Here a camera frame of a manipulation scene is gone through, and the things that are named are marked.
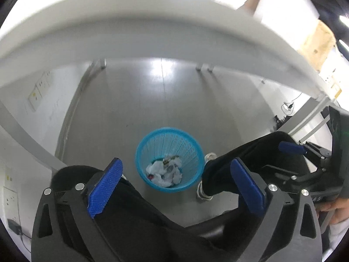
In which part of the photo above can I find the person's left leg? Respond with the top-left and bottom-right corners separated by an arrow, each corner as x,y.
51,165 -> 227,262

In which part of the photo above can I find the black power adapter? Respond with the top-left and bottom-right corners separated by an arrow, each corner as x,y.
8,218 -> 23,235

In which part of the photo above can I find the cardboard box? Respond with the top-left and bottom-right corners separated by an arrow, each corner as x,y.
297,20 -> 337,69

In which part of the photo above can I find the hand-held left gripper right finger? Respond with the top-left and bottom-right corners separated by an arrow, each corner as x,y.
230,158 -> 323,262

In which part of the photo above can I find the person's right shoe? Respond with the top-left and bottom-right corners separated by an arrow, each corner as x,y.
196,153 -> 218,202

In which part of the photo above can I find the person's right forearm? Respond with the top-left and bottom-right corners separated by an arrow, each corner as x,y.
323,220 -> 348,257

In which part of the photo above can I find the white paper trash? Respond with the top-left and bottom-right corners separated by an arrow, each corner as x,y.
146,155 -> 184,187

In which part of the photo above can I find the person's right hand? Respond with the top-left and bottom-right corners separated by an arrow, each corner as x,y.
316,199 -> 349,226

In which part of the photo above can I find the white table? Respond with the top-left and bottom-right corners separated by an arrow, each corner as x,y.
0,0 -> 336,171

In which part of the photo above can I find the clear package with colourful print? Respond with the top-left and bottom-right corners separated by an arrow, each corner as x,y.
162,155 -> 183,173

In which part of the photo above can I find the white wall socket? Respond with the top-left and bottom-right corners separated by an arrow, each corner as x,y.
3,187 -> 19,219

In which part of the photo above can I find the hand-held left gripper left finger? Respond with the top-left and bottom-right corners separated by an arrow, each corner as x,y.
31,157 -> 124,262

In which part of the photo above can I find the white wall outlet panel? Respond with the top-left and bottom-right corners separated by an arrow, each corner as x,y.
27,72 -> 53,112

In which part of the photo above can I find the blue plastic wastebasket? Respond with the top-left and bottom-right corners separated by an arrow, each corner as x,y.
135,127 -> 205,193

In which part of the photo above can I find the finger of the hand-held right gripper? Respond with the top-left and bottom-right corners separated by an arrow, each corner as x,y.
278,141 -> 332,160
261,164 -> 328,187

